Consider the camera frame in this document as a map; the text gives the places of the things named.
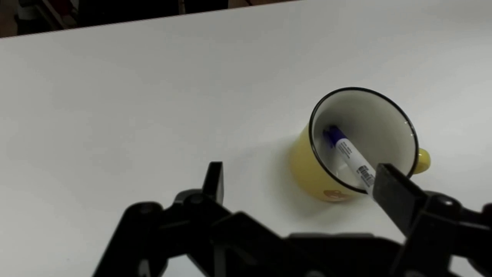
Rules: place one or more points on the white marker with blue cap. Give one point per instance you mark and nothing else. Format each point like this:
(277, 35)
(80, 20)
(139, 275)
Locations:
(352, 157)

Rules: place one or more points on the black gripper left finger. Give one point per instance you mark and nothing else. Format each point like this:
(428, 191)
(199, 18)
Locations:
(219, 241)

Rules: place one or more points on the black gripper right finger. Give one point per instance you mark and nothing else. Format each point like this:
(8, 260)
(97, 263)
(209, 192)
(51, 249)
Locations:
(435, 226)

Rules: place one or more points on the yellow enamel cup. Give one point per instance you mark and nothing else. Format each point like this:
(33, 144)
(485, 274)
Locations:
(374, 123)

